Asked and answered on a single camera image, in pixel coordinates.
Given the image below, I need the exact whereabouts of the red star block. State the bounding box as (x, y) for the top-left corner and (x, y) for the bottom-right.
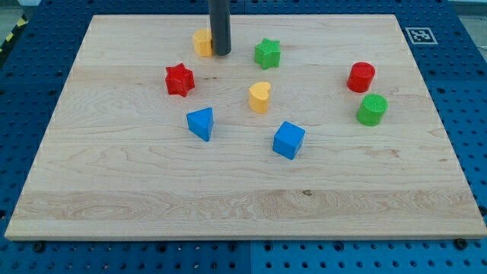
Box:
(165, 62), (195, 97)

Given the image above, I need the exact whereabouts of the green star block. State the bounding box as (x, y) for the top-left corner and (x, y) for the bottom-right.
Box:
(254, 38), (281, 69)

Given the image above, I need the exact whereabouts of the blue cube block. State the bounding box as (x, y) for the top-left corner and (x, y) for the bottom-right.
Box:
(272, 121), (305, 160)

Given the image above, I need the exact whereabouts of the blue triangle block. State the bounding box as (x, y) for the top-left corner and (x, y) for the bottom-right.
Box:
(186, 107), (214, 142)

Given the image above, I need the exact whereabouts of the yellow heart block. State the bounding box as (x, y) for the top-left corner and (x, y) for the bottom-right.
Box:
(249, 81), (271, 114)

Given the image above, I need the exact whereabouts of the yellow block behind rod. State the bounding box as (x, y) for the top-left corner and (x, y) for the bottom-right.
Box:
(193, 29), (213, 57)

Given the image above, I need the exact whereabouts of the light wooden board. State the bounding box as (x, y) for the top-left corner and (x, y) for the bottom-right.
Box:
(5, 14), (486, 241)

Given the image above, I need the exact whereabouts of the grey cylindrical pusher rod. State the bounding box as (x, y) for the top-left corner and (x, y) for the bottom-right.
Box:
(208, 0), (231, 56)

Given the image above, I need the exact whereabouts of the green cylinder block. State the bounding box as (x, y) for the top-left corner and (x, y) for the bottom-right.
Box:
(356, 94), (388, 126)

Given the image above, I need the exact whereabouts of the red cylinder block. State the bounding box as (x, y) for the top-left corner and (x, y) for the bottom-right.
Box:
(347, 62), (376, 93)

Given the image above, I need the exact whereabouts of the white fiducial marker tag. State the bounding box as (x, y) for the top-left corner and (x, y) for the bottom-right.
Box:
(405, 27), (438, 45)

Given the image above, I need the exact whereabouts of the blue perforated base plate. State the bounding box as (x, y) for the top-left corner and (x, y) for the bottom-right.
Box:
(1, 1), (486, 273)

